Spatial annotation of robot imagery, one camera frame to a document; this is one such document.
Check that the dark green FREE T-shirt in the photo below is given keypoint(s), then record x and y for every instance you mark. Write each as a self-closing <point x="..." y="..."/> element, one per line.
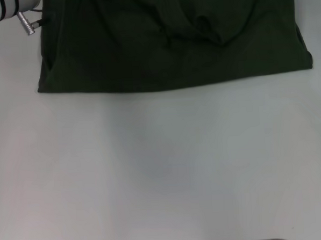
<point x="145" y="45"/>

